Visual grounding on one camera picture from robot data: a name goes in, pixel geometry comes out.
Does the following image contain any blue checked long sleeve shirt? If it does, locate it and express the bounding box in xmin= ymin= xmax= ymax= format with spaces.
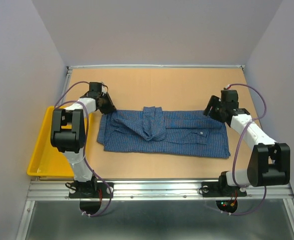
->
xmin=97 ymin=106 xmax=230 ymax=159

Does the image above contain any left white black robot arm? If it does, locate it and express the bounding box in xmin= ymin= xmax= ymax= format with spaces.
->
xmin=50 ymin=82 xmax=116 ymax=198

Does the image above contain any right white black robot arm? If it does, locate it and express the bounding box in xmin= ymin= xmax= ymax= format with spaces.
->
xmin=200 ymin=89 xmax=290 ymax=197

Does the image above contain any yellow plastic tray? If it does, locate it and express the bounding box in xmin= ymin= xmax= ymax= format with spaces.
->
xmin=27 ymin=105 xmax=95 ymax=178

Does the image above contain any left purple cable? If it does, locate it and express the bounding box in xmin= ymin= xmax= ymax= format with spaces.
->
xmin=54 ymin=81 xmax=115 ymax=218

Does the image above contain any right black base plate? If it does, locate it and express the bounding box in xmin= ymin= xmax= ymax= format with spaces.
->
xmin=198 ymin=181 xmax=247 ymax=198

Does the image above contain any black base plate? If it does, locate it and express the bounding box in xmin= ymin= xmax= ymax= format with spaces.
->
xmin=65 ymin=181 xmax=112 ymax=199
xmin=198 ymin=181 xmax=247 ymax=198

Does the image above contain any aluminium mounting rail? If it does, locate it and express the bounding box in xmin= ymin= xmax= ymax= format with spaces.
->
xmin=27 ymin=178 xmax=294 ymax=201

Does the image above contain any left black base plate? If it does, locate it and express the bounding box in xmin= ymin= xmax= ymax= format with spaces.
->
xmin=65 ymin=181 xmax=112 ymax=199

